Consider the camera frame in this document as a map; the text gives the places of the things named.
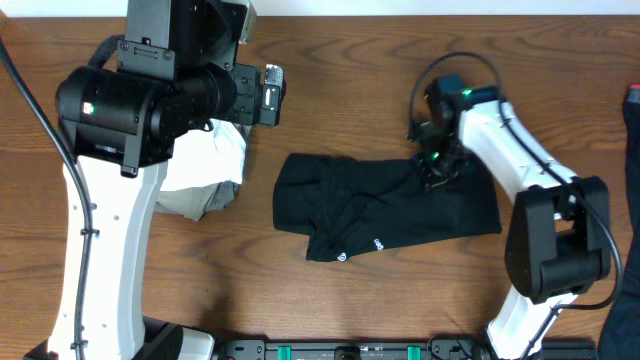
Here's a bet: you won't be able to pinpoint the black t-shirt with logo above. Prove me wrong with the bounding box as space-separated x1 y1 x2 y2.
272 154 502 262

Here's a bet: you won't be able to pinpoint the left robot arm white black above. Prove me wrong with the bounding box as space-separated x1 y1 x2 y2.
31 64 286 359

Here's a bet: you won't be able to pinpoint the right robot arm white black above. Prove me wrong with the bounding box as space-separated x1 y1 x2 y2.
411 75 620 359

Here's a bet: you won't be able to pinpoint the beige folded trousers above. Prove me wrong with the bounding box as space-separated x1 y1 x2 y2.
190 120 252 221

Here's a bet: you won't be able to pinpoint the dark object red tip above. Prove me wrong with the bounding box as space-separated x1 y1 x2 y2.
598 84 639 360

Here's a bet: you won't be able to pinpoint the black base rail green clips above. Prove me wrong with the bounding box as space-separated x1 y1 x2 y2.
214 338 599 360

